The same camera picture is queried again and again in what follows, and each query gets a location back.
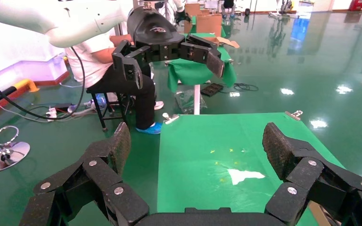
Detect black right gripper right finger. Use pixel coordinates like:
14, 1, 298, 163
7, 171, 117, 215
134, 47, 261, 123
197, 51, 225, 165
262, 121, 362, 226

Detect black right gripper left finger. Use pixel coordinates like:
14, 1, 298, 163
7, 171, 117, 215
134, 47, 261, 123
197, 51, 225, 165
18, 121, 150, 226

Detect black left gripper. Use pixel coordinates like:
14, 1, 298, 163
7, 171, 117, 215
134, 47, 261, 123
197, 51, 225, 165
111, 6, 226, 91

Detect open brown cardboard box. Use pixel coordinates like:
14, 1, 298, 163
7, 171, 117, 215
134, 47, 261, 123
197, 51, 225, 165
307, 201, 334, 226

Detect clear plastic bag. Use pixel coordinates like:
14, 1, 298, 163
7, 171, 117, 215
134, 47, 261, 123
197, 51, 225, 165
173, 89, 207, 115

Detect black plastic tray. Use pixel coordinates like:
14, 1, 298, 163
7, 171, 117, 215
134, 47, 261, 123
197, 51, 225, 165
200, 82, 224, 97

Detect stacked brown cardboard boxes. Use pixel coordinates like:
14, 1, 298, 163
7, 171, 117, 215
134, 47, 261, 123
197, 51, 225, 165
183, 2, 223, 38

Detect flat brown cardboard piece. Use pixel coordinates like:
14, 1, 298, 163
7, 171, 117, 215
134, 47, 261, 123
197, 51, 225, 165
204, 36, 240, 49

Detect black metal stool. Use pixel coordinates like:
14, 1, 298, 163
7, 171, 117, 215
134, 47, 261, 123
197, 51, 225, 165
86, 88, 132, 133

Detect white power strip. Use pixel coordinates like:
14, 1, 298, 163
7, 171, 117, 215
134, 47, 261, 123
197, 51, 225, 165
45, 106, 58, 121

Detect seated person white shirt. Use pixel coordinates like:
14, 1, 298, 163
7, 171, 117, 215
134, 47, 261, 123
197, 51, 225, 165
65, 31, 165, 135

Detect chrome round stool base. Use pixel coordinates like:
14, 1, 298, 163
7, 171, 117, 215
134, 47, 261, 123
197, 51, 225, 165
0, 113, 31, 174

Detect yellow floor guard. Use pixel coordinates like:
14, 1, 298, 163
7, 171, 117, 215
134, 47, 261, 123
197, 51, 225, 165
12, 78, 40, 94

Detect coiled black floor cable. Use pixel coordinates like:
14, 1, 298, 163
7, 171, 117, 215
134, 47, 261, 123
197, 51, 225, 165
227, 82, 259, 93

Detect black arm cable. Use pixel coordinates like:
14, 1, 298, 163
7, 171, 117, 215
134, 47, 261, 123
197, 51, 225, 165
0, 47, 87, 121

